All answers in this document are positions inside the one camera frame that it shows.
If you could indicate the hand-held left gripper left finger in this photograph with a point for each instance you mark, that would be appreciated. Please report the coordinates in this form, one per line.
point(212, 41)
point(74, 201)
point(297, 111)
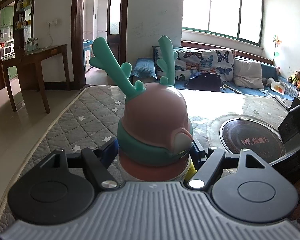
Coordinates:
point(108, 152)

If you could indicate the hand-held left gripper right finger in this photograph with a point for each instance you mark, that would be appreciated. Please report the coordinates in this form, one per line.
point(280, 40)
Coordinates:
point(197, 155)

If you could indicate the pink reindeer water bottle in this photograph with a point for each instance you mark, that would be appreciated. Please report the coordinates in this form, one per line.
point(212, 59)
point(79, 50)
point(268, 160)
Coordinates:
point(155, 120)

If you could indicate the silver remote control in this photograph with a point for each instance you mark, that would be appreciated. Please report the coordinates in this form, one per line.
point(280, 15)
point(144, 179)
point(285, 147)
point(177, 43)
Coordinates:
point(281, 101)

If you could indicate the grey star quilted tablecloth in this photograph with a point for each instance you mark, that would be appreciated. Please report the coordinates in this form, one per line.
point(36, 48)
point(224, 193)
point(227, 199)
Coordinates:
point(77, 120)

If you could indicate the round black induction cooker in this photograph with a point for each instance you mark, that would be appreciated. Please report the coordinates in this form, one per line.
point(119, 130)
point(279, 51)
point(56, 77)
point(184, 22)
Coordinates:
point(250, 140)

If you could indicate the white orange picture book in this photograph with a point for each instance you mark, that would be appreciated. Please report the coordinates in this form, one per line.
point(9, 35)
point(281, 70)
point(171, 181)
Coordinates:
point(277, 86)

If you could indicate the brown teddy bear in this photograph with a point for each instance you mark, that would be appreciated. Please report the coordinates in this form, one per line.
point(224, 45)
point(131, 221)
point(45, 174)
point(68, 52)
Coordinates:
point(296, 76)

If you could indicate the small pink plush toy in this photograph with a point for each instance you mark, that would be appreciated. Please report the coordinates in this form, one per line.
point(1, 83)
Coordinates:
point(278, 69)

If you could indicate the black bag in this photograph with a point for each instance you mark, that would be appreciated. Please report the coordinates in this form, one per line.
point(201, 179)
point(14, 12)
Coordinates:
point(205, 81)

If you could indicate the white pillow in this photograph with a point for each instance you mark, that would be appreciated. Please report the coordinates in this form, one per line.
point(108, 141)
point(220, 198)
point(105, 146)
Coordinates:
point(247, 73)

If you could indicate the blue sofa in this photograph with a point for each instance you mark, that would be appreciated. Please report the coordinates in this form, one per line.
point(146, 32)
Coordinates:
point(145, 67)

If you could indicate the butterfly print cushion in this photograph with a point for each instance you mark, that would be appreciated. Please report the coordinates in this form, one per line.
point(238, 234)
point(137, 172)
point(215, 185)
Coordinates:
point(187, 62)
point(218, 61)

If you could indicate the colourful pinwheel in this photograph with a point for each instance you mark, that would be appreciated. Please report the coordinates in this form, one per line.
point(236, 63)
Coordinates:
point(277, 41)

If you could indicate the small blue white cabinet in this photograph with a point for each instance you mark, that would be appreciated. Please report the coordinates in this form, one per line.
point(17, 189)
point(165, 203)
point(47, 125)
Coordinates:
point(87, 55)

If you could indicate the dark wooden side table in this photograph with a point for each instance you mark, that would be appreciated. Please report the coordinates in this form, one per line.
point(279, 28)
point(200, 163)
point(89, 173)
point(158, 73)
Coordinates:
point(40, 55)

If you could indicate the wooden door with glass panel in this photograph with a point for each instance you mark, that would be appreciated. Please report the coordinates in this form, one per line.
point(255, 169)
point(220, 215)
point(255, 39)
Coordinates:
point(115, 30)

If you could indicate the cluster of glass jars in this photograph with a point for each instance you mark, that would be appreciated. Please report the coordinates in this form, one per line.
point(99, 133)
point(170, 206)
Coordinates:
point(31, 43)

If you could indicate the white microwave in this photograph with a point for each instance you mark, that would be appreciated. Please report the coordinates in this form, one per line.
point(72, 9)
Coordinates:
point(7, 50)

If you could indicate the green framed window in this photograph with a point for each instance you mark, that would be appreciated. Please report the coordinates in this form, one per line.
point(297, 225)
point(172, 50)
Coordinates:
point(222, 5)

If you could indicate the dark wooden display cabinet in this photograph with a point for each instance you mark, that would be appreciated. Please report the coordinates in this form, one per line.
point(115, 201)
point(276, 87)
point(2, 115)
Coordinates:
point(25, 17)

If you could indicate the white wall socket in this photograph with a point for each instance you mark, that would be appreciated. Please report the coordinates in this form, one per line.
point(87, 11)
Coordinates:
point(53, 22)

